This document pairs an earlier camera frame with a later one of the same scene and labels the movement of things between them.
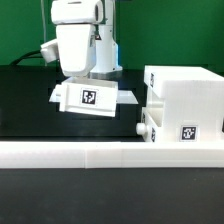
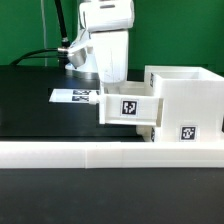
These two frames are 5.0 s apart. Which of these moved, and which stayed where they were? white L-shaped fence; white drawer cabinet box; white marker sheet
Moved: white marker sheet
Stayed: white drawer cabinet box; white L-shaped fence
